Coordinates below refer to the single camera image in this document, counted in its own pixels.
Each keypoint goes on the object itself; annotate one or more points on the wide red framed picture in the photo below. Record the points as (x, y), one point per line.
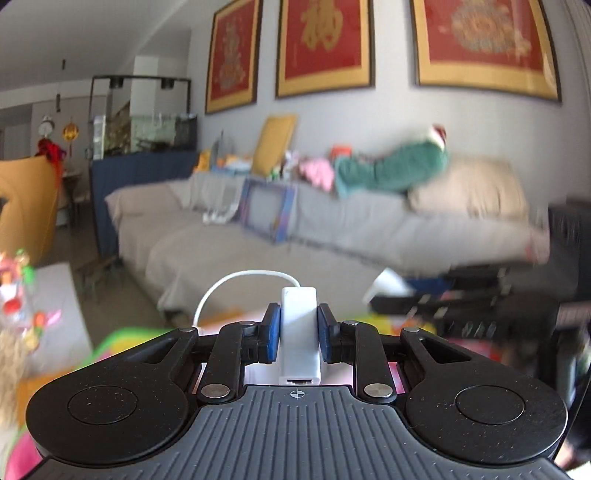
(485, 41)

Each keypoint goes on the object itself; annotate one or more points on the pink plush toy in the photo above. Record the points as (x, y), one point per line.
(318, 173)

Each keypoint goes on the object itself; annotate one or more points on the grey side table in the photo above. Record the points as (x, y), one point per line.
(60, 314)

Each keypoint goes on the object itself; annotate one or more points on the grey sofa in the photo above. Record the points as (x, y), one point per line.
(323, 240)

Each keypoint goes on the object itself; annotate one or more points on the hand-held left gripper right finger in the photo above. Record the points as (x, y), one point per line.
(325, 333)

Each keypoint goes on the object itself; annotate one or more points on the green plastic toy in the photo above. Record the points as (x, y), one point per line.
(27, 272)

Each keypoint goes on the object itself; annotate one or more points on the glass fish tank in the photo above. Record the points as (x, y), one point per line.
(143, 129)

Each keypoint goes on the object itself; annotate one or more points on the large yellow plush seat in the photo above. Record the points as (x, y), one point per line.
(27, 207)

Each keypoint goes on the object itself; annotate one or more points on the blue cabinet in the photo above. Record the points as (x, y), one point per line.
(138, 180)

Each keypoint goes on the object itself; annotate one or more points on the white angular object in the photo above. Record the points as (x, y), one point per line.
(387, 285)

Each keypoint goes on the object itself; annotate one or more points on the cartoon printed play mat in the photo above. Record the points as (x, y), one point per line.
(124, 337)

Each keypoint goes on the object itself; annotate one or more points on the pink cardboard box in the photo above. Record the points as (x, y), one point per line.
(258, 374)

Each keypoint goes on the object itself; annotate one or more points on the small yellow plush toy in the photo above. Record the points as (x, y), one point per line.
(204, 162)

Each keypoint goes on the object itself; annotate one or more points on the red framed gold character picture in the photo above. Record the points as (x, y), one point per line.
(323, 46)

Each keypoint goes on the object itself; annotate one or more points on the grey plush toy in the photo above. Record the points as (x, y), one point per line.
(220, 150)

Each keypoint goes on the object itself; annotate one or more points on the narrow red framed picture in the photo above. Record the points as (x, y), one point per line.
(233, 55)

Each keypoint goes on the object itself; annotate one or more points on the glass jar of nuts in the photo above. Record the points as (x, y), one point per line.
(9, 360)

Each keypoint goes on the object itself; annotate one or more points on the wooden dining chair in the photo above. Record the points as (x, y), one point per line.
(76, 194)

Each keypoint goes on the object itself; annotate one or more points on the white cloth bag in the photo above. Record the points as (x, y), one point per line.
(224, 203)

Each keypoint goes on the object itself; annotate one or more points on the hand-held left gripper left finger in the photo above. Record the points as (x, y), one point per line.
(272, 332)

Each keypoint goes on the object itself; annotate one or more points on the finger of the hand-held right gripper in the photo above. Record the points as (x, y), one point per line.
(461, 307)
(475, 271)

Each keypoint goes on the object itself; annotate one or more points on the orange hanging lantern ornament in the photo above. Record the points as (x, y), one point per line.
(70, 131)

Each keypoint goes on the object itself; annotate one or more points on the beige pillow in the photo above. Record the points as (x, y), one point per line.
(466, 189)

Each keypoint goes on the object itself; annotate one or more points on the green plush doll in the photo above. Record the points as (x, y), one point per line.
(392, 170)

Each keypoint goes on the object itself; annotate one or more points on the red hanging knot ornament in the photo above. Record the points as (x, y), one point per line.
(51, 151)

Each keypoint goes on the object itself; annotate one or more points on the yellow cushion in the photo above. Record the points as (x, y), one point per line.
(274, 145)

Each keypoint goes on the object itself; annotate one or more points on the purple window box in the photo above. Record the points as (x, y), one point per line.
(288, 212)

